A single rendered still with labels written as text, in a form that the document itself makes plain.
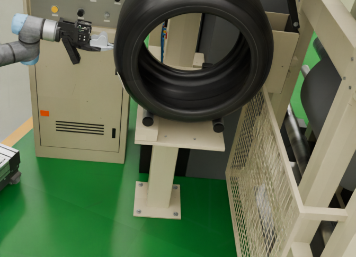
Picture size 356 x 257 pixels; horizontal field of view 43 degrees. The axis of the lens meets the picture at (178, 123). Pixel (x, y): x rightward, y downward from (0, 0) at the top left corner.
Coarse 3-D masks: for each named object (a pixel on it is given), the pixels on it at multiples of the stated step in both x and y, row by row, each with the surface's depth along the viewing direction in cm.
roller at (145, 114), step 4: (144, 112) 178; (148, 112) 177; (144, 116) 176; (148, 116) 175; (152, 116) 176; (144, 120) 175; (148, 120) 175; (152, 120) 175; (144, 124) 176; (148, 124) 176; (152, 124) 176
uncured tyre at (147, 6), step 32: (128, 0) 161; (160, 0) 146; (192, 0) 144; (224, 0) 145; (256, 0) 156; (128, 32) 152; (256, 32) 152; (128, 64) 158; (160, 64) 190; (224, 64) 190; (256, 64) 159; (160, 96) 186; (192, 96) 192; (224, 96) 185
